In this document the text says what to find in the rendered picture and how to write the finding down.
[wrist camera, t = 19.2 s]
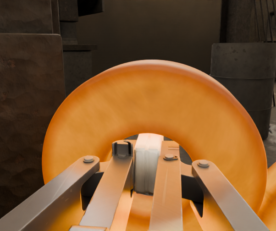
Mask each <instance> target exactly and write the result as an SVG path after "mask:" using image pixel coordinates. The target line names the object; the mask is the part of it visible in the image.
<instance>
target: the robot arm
mask: <svg viewBox="0 0 276 231"><path fill-rule="evenodd" d="M134 189H135V192H136V193H139V194H145V193H149V194H150V195H153V202H152V209H151V216H150V223H149V230H147V231H183V223H182V198H184V199H188V200H190V205H191V207H192V209H193V211H194V213H195V215H196V217H197V219H198V221H199V223H200V226H201V228H202V230H203V231H270V230H269V229H268V228H267V226H266V225H265V224H264V223H263V221H262V220H261V219H260V218H259V217H258V215H257V214H256V213H255V212H254V211H253V210H252V209H251V207H250V206H249V205H248V204H247V202H246V201H245V200H244V199H243V198H242V196H241V195H240V194H239V193H238V192H237V190H236V189H235V188H234V187H233V185H232V184H231V183H230V182H229V181H228V180H227V178H226V177H225V176H224V175H223V174H222V172H221V171H220V170H219V169H218V168H217V166H216V165H215V164H214V163H213V162H211V161H208V160H205V159H203V160H196V161H194V162H193V163H192V165H187V164H184V163H182V162H181V161H180V156H179V144H178V143H176V142H175V141H164V136H162V135H158V134H152V133H142V134H139V136H138V139H137V140H118V141H115V142H113V143H112V158H111V159H110V161H107V162H100V161H99V158H98V157H96V156H91V155H89V156H88V155H87V156H84V157H81V158H80V159H78V160H77V161H76V162H74V163H73V164H72V165H70V166H69V167H68V168H66V169H65V170H64V171H62V172H61V173H60V174H59V175H57V176H56V177H55V178H53V179H52V180H51V181H49V182H48V183H47V184H45V185H44V186H43V187H41V188H40V189H39V190H38V191H36V192H35V193H34V194H32V195H31V196H30V197H28V198H27V199H26V200H24V201H23V202H22V203H20V204H19V205H18V206H16V207H15V208H14V209H13V210H11V211H10V212H9V213H7V214H6V215H5V216H3V217H2V218H1V219H0V231H125V230H126V226H127V221H128V217H129V213H130V209H131V205H132V200H133V196H134Z"/></svg>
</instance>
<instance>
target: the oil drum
mask: <svg viewBox="0 0 276 231"><path fill-rule="evenodd" d="M275 73H276V43H263V41H256V43H213V44H212V50H211V66H210V76H211V77H212V78H214V79H215V80H217V81H218V82H219V83H220V84H222V85H223V86H224V87H225V88H226V89H227V90H228V91H229V92H230V93H231V94H232V95H233V96H234V97H235V98H236V99H237V100H238V101H239V103H240V104H241V105H242V106H243V107H244V108H245V110H246V111H247V112H248V114H249V115H250V116H251V118H252V120H253V121H254V123H255V125H256V127H257V129H258V131H259V133H260V136H261V138H262V140H265V139H266V138H268V134H269V126H270V114H271V108H272V98H273V90H274V82H275V78H276V76H275Z"/></svg>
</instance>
